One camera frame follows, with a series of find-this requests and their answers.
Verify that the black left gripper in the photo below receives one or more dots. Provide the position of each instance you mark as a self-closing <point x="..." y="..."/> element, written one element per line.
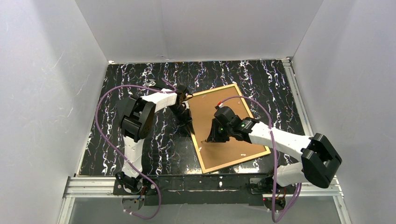
<point x="184" y="118"/>

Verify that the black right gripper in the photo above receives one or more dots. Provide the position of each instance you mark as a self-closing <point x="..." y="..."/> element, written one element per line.
<point x="215" y="131"/>

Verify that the green wooden photo frame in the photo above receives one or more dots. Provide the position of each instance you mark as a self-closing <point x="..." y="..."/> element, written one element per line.
<point x="215" y="150"/>

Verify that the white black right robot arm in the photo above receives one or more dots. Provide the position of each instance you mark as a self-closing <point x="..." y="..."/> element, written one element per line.
<point x="317" y="159"/>

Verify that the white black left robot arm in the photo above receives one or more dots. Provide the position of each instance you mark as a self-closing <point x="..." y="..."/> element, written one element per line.
<point x="136" y="121"/>

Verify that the black small tool on table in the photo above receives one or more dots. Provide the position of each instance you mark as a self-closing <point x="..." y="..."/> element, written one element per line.
<point x="150" y="83"/>

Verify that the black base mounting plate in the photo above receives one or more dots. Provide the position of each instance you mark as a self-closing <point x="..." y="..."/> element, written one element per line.
<point x="251" y="189"/>

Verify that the black square pad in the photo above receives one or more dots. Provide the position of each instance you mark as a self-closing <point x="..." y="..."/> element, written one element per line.
<point x="124" y="107"/>

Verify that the aluminium rail right side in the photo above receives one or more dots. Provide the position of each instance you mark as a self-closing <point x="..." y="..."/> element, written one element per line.
<point x="291" y="76"/>

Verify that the aluminium rail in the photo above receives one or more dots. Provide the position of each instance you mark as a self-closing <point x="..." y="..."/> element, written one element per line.
<point x="291" y="76"/>
<point x="104" y="186"/>

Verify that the aluminium rail front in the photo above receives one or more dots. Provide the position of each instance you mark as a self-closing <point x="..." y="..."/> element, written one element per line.
<point x="104" y="186"/>

